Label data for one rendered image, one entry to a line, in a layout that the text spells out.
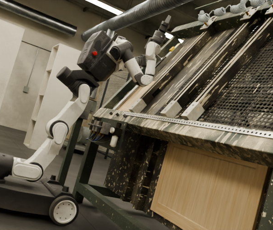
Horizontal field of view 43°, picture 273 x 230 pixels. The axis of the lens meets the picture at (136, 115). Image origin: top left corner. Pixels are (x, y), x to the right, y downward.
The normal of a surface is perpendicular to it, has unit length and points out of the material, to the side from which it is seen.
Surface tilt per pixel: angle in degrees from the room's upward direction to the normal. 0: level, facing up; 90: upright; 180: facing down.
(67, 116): 90
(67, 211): 90
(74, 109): 111
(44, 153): 90
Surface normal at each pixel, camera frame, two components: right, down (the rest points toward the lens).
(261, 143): -0.59, -0.72
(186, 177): -0.84, -0.27
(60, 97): 0.44, 0.07
